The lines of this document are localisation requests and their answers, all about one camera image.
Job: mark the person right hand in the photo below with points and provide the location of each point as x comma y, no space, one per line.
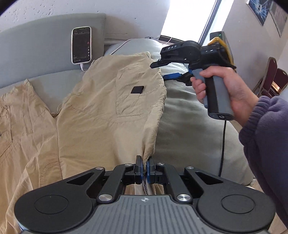
242,99

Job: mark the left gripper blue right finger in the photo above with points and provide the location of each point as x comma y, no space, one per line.
167,175

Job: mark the dark red chair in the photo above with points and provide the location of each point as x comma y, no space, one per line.
273,82

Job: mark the grey duvet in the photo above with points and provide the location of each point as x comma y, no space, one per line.
188,136

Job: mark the white smartphone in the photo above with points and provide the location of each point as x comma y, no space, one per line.
81,45

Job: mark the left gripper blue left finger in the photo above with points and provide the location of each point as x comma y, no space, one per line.
116,181

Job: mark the grey upholstered headboard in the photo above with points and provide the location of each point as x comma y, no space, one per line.
43,46

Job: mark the purple fleece sleeve forearm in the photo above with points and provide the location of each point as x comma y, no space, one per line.
264,138

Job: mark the wall picture frame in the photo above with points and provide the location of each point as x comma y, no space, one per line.
260,8

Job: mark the tan khaki trousers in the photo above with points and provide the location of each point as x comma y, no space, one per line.
109,118

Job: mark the grey bed sheet mattress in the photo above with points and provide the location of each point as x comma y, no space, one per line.
44,92

